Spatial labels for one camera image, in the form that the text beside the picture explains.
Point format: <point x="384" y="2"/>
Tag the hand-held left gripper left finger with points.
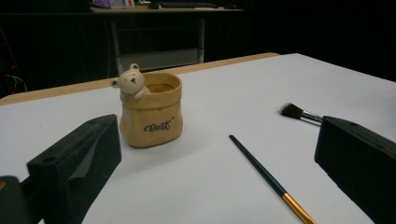
<point x="74" y="168"/>

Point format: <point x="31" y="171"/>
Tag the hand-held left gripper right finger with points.
<point x="358" y="161"/>

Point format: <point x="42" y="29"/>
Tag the black makeup brush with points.
<point x="292" y="111"/>

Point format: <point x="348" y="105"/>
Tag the wooden cup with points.
<point x="152" y="115"/>

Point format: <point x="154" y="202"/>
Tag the thin paintbrush with gold ferrule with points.
<point x="264" y="174"/>

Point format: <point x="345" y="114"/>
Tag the white table sheet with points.
<point x="202" y="174"/>

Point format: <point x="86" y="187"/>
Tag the purple box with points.
<point x="107" y="3"/>

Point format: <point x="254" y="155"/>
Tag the black keyboard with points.
<point x="186" y="4"/>

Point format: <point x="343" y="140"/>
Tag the white frame desk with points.
<point x="162" y="59"/>

